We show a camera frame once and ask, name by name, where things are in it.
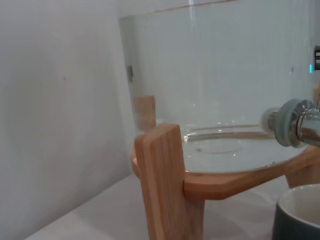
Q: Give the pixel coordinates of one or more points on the chrome faucet with lever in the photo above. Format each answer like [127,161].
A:
[307,125]

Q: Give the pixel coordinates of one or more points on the dark grey ceramic mug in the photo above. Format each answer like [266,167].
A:
[282,225]

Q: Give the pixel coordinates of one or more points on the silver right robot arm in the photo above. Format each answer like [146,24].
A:
[318,53]

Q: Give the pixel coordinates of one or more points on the wooden dispenser stand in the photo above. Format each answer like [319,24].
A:
[160,175]

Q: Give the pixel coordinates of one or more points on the glass water dispenser jar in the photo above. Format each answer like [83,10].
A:
[212,75]

